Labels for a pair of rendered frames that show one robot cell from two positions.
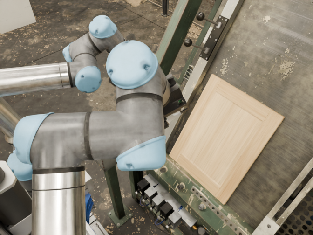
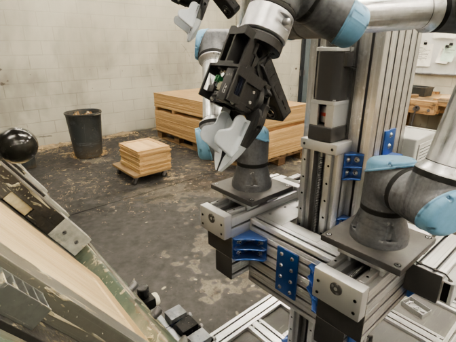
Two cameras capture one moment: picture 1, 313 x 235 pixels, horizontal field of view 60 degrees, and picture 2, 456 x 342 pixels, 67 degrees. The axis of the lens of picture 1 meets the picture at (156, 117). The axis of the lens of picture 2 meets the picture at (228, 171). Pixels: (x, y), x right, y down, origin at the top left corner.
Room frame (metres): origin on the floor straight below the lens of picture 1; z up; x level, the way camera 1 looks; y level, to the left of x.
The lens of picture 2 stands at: (1.40, 0.08, 1.53)
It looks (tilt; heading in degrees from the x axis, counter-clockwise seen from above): 20 degrees down; 181
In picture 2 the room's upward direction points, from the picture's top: straight up
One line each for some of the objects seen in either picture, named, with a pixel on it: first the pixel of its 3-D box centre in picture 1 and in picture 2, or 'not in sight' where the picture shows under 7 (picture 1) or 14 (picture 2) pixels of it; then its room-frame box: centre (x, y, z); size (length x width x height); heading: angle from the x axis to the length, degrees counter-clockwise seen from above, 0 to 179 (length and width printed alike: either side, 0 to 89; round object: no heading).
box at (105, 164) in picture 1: (105, 151); not in sight; (0.91, 0.29, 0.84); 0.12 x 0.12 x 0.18; 41
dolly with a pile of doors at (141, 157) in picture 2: not in sight; (140, 159); (-2.61, -1.07, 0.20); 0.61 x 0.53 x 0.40; 42
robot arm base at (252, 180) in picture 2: not in sight; (252, 172); (0.20, 0.15, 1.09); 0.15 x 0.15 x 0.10
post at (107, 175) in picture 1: (114, 191); not in sight; (0.91, 0.29, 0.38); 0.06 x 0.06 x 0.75; 41
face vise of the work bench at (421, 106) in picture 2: not in sight; (416, 115); (-2.95, 2.40, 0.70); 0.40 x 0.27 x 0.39; 42
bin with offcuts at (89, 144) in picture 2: not in sight; (85, 133); (-3.44, -2.08, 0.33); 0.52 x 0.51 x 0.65; 42
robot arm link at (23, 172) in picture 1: (28, 166); (389, 180); (0.57, 0.49, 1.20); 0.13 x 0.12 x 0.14; 17
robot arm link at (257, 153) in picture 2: not in sight; (250, 142); (0.20, 0.15, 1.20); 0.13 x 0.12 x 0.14; 94
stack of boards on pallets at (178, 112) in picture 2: not in sight; (223, 122); (-3.92, -0.09, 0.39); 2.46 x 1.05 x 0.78; 42
